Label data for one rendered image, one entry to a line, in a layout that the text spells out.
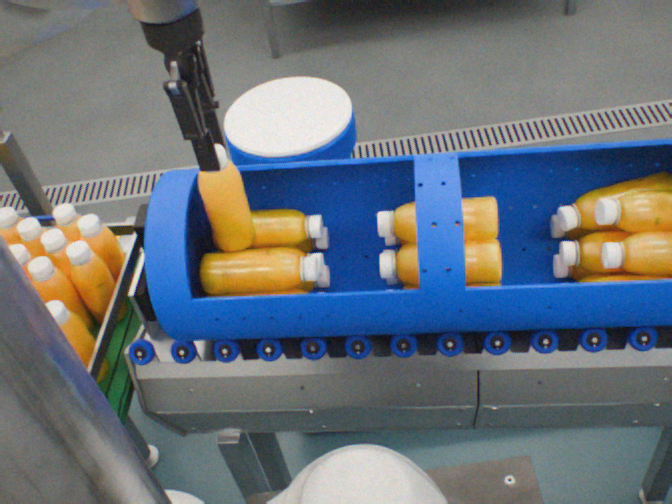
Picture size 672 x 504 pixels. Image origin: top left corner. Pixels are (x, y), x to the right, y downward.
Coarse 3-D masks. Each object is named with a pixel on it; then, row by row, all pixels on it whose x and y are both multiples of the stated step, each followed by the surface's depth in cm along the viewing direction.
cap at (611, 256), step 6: (606, 246) 106; (612, 246) 106; (618, 246) 106; (606, 252) 106; (612, 252) 105; (618, 252) 105; (606, 258) 106; (612, 258) 105; (618, 258) 105; (606, 264) 107; (612, 264) 106; (618, 264) 106
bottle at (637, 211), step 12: (636, 192) 108; (648, 192) 107; (660, 192) 107; (624, 204) 107; (636, 204) 106; (648, 204) 106; (660, 204) 106; (624, 216) 107; (636, 216) 106; (648, 216) 106; (660, 216) 106; (624, 228) 108; (636, 228) 107; (648, 228) 107; (660, 228) 107
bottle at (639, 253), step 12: (624, 240) 107; (636, 240) 105; (648, 240) 104; (660, 240) 104; (624, 252) 105; (636, 252) 104; (648, 252) 104; (660, 252) 103; (624, 264) 106; (636, 264) 105; (648, 264) 104; (660, 264) 104
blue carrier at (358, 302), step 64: (192, 192) 127; (256, 192) 127; (320, 192) 126; (384, 192) 126; (448, 192) 102; (512, 192) 124; (576, 192) 123; (192, 256) 125; (448, 256) 101; (512, 256) 126; (192, 320) 110; (256, 320) 109; (320, 320) 108; (384, 320) 107; (448, 320) 106; (512, 320) 106; (576, 320) 105; (640, 320) 105
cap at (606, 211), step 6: (600, 204) 108; (606, 204) 107; (612, 204) 107; (600, 210) 108; (606, 210) 107; (612, 210) 107; (600, 216) 108; (606, 216) 107; (612, 216) 107; (600, 222) 108; (606, 222) 108; (612, 222) 108
